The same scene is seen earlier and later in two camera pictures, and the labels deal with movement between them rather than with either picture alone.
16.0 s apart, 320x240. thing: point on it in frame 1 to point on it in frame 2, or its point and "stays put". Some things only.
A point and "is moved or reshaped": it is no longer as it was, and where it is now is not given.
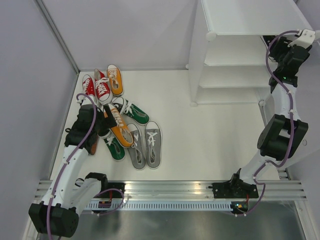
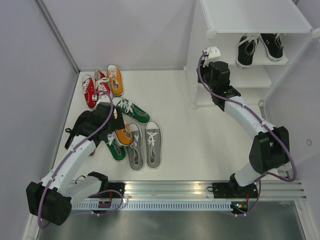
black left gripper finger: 111,118 to 118,122
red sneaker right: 104,94 stays put
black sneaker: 74,136 is moved or reshaped
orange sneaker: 122,133 stays put
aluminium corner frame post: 44,9 stays put
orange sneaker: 116,79 stays put
